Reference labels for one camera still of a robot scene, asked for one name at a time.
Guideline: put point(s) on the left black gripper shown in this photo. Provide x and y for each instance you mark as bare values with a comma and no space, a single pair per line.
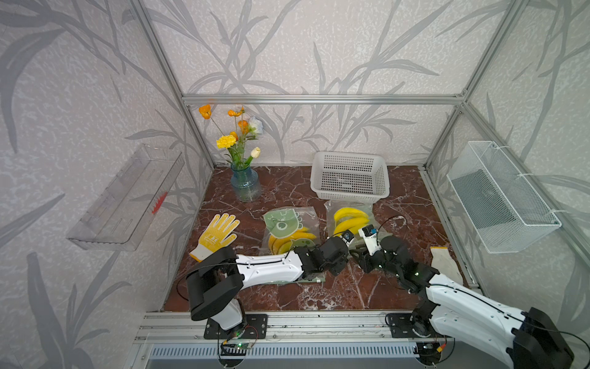
339,267

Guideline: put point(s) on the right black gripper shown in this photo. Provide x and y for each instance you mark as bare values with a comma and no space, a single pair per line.
363,258

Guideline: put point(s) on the yellow banana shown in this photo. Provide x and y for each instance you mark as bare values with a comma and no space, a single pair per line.
348,212
353,224

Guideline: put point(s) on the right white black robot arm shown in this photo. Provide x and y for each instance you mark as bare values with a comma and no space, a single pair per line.
520,339

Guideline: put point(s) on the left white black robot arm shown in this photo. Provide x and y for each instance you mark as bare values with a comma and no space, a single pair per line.
213,286

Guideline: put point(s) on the left zip-top bag with bananas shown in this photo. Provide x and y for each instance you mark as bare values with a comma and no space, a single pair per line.
288,230

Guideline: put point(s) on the bananas in left bag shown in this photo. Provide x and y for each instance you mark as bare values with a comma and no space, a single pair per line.
301,238

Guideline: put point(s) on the white work glove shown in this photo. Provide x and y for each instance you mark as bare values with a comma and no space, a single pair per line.
445,264

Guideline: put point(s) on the white plastic basket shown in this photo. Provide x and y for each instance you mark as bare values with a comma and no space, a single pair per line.
350,176

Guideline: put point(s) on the right circuit board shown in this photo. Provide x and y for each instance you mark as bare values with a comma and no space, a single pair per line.
429,353

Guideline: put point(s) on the circuit board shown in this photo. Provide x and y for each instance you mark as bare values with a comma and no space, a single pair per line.
429,353
236,349

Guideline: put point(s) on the blue glass vase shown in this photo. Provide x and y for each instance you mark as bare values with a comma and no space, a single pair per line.
246,184

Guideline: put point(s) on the yellow work glove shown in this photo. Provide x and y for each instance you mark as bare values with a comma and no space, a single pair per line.
218,234

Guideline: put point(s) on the left circuit board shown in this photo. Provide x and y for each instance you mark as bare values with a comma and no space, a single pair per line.
236,349

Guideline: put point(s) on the artificial flower bouquet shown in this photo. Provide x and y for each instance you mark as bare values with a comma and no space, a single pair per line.
235,142

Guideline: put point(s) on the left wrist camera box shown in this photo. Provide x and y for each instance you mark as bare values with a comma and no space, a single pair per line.
348,236

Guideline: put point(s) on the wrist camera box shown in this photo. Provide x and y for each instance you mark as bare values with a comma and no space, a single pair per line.
370,236
348,236

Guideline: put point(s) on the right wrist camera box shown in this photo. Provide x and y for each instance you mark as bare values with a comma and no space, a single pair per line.
370,236

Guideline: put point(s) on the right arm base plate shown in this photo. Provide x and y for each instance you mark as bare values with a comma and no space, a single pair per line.
401,325

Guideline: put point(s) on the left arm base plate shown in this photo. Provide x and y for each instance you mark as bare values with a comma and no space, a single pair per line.
254,327

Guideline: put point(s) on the white wire mesh basket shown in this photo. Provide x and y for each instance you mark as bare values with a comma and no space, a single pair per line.
507,212

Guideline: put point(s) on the aluminium front rail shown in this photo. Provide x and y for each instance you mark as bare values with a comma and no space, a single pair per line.
283,327

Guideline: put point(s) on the clear acrylic wall shelf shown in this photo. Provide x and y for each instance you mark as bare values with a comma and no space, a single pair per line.
121,216

